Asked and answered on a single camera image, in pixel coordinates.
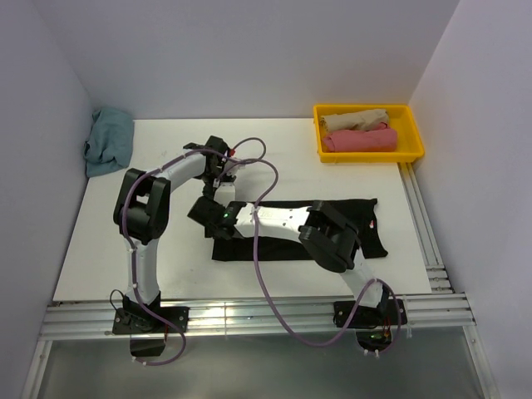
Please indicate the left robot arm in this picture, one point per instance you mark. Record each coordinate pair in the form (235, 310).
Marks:
(142, 209)

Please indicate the black t-shirt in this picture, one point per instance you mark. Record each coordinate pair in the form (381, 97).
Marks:
(360, 212)

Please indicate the yellow plastic bin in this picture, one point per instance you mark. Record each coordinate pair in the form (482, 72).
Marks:
(409, 144)

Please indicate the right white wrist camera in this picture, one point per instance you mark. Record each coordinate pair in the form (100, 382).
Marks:
(224, 192)

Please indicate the pink rolled t-shirt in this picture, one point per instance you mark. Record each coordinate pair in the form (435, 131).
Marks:
(383, 140)

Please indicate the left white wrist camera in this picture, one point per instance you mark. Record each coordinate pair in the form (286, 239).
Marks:
(233, 164)

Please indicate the beige rolled t-shirt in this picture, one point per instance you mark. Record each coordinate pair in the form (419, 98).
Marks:
(357, 121)

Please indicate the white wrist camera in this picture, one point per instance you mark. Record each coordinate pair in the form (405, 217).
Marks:
(233, 164)
(224, 192)

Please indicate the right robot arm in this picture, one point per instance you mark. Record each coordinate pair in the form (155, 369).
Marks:
(337, 235)

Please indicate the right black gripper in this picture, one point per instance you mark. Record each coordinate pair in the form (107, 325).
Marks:
(210, 232)

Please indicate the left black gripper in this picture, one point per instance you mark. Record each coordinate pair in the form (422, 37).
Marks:
(207, 192)

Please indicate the blue crumpled t-shirt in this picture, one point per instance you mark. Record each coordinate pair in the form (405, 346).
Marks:
(109, 146)

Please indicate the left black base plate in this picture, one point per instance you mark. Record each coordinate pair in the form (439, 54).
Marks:
(131, 318)

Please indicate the aluminium mounting rail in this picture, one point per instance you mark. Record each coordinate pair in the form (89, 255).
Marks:
(217, 317)

